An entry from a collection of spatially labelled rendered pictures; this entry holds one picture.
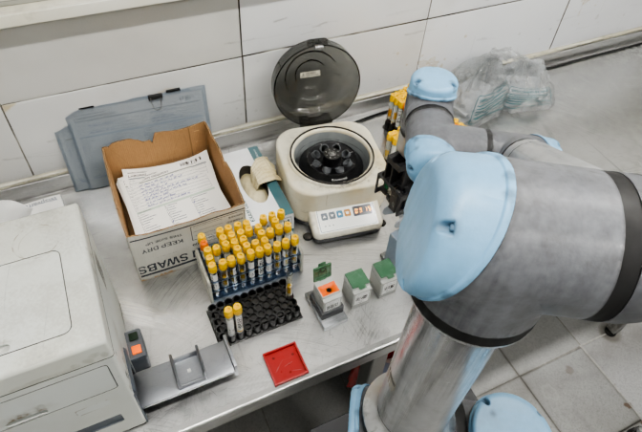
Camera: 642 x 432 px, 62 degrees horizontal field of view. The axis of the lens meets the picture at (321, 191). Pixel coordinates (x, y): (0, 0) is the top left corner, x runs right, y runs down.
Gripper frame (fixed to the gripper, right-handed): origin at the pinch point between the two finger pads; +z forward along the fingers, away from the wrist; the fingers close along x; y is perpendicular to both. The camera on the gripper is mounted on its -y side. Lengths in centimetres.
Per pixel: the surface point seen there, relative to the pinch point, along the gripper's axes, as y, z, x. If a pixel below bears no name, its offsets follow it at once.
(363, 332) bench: 15.9, 15.1, 10.2
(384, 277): 7.7, 8.9, 4.7
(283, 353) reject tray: 32.1, 14.9, 6.3
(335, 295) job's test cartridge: 19.0, 8.1, 3.8
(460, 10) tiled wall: -51, -12, -46
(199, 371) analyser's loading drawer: 47.7, 11.1, 3.5
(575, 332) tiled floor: -92, 103, 17
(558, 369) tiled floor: -74, 103, 24
